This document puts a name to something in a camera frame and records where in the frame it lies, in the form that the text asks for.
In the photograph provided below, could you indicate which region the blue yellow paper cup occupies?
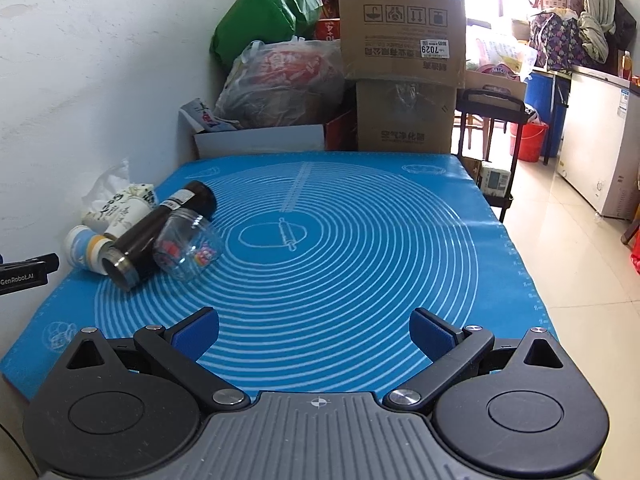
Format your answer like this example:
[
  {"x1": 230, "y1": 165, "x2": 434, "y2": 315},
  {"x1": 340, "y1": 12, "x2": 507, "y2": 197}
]
[{"x1": 63, "y1": 226, "x2": 113, "y2": 275}]

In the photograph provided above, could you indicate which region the white printed paper cup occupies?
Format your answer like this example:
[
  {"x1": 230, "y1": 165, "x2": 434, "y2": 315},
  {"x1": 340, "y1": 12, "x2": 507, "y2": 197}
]
[{"x1": 81, "y1": 183, "x2": 157, "y2": 240}]

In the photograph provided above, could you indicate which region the black thermos bottle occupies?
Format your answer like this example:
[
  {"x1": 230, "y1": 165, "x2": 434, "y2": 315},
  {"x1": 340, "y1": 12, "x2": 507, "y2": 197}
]
[{"x1": 102, "y1": 180, "x2": 217, "y2": 292}]

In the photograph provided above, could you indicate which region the clear glass jar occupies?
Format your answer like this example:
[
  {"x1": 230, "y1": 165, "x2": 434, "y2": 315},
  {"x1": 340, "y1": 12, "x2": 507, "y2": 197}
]
[{"x1": 153, "y1": 208, "x2": 222, "y2": 282}]

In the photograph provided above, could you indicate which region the blue silicone baking mat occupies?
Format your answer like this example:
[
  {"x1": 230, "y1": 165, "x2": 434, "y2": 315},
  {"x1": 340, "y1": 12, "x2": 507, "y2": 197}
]
[{"x1": 1, "y1": 152, "x2": 550, "y2": 396}]

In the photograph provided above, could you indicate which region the blood pressure monitor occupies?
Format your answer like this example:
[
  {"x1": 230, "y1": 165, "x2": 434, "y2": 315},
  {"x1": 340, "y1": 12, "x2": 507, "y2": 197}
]
[{"x1": 478, "y1": 162, "x2": 511, "y2": 197}]

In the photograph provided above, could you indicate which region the red plastic bag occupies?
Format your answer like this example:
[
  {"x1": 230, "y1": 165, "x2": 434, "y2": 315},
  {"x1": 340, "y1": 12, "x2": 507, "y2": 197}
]
[{"x1": 630, "y1": 238, "x2": 640, "y2": 274}]

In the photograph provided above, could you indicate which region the red bucket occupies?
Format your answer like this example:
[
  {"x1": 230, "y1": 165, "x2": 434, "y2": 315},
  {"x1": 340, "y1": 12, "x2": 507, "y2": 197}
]
[{"x1": 518, "y1": 122, "x2": 549, "y2": 162}]

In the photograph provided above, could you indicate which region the lower cardboard box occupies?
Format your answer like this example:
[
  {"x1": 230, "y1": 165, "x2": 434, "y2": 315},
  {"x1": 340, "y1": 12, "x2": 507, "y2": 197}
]
[{"x1": 356, "y1": 80, "x2": 457, "y2": 154}]

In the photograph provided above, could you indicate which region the white chest freezer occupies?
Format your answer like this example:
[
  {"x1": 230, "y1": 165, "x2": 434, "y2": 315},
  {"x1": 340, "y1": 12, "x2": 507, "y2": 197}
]
[{"x1": 556, "y1": 66, "x2": 639, "y2": 220}]

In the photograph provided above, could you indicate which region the white open box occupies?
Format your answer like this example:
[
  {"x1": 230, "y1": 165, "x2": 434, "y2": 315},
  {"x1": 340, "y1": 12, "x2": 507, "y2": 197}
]
[{"x1": 180, "y1": 99, "x2": 357, "y2": 159}]

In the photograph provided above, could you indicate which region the black metal cart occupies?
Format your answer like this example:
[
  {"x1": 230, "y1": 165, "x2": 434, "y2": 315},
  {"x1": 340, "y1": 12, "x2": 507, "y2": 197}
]
[{"x1": 454, "y1": 89, "x2": 530, "y2": 223}]

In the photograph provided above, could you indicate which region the blue barrel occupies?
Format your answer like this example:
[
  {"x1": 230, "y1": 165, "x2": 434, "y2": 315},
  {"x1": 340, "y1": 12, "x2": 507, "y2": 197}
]
[{"x1": 525, "y1": 70, "x2": 570, "y2": 158}]

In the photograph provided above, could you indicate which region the clear bag with red contents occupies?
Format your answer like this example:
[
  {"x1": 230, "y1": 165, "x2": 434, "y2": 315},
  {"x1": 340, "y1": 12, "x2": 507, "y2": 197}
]
[{"x1": 214, "y1": 39, "x2": 345, "y2": 129}]

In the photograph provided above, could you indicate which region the purple patterned bag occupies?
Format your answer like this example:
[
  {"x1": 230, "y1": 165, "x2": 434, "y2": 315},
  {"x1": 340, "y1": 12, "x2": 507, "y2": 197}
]
[{"x1": 529, "y1": 12, "x2": 594, "y2": 72}]

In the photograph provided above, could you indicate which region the large upper cardboard box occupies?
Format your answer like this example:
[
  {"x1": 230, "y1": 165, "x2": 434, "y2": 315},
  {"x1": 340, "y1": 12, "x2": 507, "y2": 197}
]
[{"x1": 340, "y1": 0, "x2": 466, "y2": 88}]

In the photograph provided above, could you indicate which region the green plastic bag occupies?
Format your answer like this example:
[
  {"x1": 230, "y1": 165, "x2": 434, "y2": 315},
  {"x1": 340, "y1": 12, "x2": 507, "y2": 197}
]
[{"x1": 209, "y1": 0, "x2": 323, "y2": 73}]

